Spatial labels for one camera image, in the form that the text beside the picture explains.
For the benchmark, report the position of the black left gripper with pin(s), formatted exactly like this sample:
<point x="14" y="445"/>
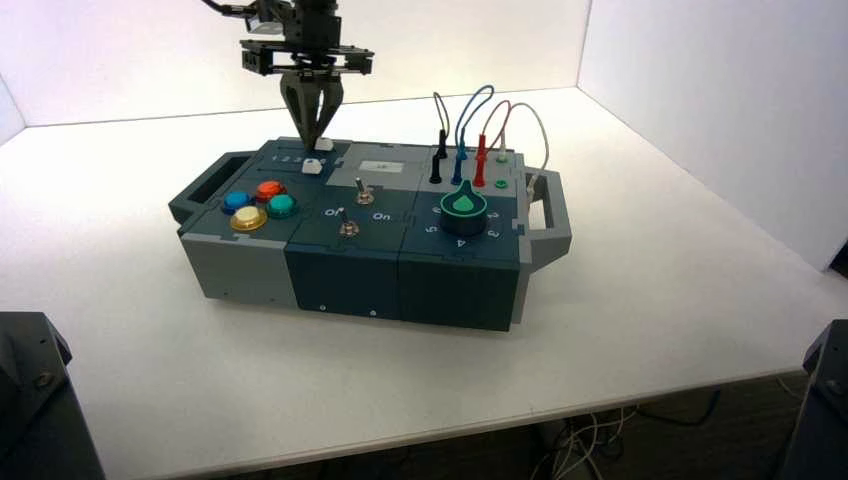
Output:
<point x="314" y="46"/>

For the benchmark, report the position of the white slider knob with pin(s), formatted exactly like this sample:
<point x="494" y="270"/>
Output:
<point x="310" y="166"/>
<point x="324" y="144"/>

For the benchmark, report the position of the black left arm base housing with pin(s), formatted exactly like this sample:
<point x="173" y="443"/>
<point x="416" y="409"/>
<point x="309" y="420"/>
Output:
<point x="33" y="397"/>

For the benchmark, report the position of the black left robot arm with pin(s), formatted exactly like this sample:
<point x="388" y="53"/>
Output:
<point x="311" y="5"/>

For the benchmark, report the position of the black right arm base housing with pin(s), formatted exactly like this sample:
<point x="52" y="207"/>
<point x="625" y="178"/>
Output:
<point x="825" y="411"/>

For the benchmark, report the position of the small white display screen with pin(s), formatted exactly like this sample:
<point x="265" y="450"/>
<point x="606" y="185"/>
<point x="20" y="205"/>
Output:
<point x="381" y="167"/>

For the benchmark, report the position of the orange push button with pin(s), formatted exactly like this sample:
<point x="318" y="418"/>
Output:
<point x="270" y="191"/>

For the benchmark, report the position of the teal push button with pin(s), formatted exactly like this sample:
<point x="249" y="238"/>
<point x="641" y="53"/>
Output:
<point x="282" y="205"/>

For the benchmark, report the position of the blue push button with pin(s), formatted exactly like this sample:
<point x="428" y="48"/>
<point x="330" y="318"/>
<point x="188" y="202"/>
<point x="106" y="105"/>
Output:
<point x="236" y="200"/>

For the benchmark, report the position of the yellow push button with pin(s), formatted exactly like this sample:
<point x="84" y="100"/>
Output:
<point x="248" y="218"/>

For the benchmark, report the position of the dark teal grey control box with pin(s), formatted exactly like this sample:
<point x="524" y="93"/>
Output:
<point x="343" y="273"/>

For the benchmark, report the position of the black rotary knob green pointer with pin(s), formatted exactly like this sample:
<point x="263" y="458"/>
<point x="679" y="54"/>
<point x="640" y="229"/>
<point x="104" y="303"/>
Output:
<point x="464" y="210"/>

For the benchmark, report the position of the green banana socket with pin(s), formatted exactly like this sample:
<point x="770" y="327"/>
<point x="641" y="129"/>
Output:
<point x="501" y="183"/>
<point x="503" y="159"/>

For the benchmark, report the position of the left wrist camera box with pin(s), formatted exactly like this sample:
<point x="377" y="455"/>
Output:
<point x="265" y="25"/>

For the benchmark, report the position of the metal toggle switch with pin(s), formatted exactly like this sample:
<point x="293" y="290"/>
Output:
<point x="362" y="194"/>
<point x="348" y="228"/>

